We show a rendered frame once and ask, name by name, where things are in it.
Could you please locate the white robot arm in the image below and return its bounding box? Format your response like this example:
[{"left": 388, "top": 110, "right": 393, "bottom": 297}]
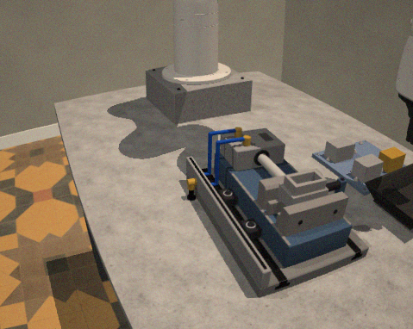
[{"left": 162, "top": 0, "right": 231, "bottom": 85}]

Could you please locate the orange-yellow block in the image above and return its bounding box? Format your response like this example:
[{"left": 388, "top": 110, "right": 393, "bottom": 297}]
[{"left": 379, "top": 147, "right": 406, "bottom": 173}]

